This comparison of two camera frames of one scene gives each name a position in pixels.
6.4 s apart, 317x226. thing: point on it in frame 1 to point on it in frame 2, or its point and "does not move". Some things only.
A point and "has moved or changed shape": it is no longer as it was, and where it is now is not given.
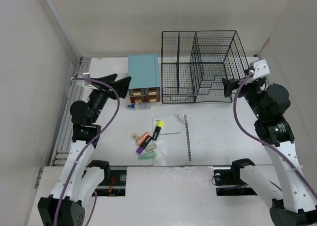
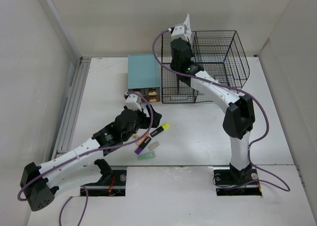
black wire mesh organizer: [194, 63] does not move
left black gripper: [120, 86] to [146, 120]
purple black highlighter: [142, 147] does not move
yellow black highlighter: [159, 124] has moved or changed shape
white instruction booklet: [173, 144] to [187, 31]
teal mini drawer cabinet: [144, 84] does not move
